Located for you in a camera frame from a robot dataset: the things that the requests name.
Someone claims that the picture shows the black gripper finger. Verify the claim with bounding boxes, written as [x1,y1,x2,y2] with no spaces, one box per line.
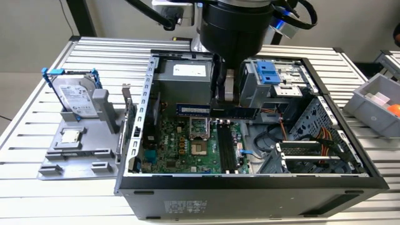
[211,55,242,109]

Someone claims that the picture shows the black RAM slot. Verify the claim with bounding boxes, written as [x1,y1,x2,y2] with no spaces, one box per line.
[220,120,232,174]
[224,120,236,174]
[218,120,228,174]

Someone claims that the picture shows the grey power supply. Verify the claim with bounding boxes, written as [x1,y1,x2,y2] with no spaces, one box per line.
[152,60,215,119]

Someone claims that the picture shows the blue plastic drive latch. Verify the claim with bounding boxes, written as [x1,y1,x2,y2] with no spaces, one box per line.
[255,60,280,85]

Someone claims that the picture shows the metal socket cover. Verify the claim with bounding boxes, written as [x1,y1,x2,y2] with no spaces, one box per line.
[190,116,211,139]

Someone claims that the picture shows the CPU socket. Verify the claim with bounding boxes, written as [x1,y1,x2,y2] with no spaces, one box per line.
[190,139,210,157]

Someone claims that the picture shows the graphics card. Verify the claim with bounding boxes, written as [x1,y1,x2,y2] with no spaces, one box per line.
[120,83,139,134]

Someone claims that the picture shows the green motherboard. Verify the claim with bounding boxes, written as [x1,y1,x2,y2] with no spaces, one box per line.
[140,116,251,174]

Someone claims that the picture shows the blue expansion slot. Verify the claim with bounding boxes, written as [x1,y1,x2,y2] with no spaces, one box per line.
[144,150,158,164]

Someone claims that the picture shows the metal disk bay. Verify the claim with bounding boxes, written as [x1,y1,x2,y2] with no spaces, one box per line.
[259,140,344,174]

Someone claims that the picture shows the grey parts rack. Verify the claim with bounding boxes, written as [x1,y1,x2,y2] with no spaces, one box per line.
[36,88,132,181]

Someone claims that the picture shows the silver hard disk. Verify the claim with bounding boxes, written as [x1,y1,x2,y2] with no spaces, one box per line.
[51,76,99,118]

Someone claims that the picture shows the black PC case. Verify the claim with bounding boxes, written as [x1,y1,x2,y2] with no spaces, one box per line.
[112,49,391,221]

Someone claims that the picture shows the grey plastic bin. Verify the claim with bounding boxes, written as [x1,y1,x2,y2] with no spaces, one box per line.
[343,73,400,142]

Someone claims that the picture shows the silver CPU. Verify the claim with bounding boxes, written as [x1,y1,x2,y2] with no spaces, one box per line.
[60,130,82,143]

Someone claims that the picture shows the white block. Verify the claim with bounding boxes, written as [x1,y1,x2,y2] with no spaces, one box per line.
[364,92,392,105]

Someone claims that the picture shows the blue disk carrier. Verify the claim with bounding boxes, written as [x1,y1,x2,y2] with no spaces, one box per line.
[42,67,102,121]

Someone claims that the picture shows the orange wire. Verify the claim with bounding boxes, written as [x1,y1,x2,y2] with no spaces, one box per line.
[279,118,288,142]

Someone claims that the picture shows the black cable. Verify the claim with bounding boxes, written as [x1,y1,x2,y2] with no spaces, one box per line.
[124,0,176,30]

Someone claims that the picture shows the red yellow power wires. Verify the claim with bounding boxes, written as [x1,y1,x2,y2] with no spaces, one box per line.
[318,127,335,157]

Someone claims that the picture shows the black metal frame post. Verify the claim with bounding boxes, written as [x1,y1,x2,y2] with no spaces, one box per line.
[64,0,98,38]

